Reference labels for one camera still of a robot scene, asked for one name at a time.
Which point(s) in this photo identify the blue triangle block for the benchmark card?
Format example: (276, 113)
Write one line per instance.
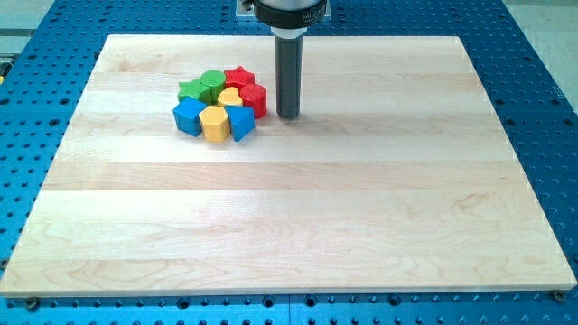
(241, 120)

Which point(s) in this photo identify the red cylinder block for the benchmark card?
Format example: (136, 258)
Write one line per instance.
(254, 95)

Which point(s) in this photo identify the yellow pentagon block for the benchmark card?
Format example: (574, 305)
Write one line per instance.
(215, 124)

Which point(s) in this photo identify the yellow heart block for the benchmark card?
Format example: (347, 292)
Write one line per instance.
(229, 97)

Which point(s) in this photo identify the red star block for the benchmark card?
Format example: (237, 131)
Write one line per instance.
(238, 78)

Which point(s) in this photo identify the light wooden board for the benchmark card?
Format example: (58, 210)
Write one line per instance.
(397, 177)

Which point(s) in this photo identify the green cylinder block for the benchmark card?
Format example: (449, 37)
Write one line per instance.
(215, 80)

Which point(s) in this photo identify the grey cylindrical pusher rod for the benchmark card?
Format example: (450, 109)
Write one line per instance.
(288, 70)

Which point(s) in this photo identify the blue cube block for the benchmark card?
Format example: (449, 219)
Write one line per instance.
(187, 116)

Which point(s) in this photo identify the green star block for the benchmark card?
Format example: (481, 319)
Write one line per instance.
(194, 89)

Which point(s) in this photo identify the left board corner bolt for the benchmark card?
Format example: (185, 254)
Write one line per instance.
(32, 303)

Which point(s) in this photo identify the board corner bolt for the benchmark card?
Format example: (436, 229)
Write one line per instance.
(32, 303)
(558, 296)

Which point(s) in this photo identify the right board corner bolt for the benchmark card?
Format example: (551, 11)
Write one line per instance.
(558, 296)

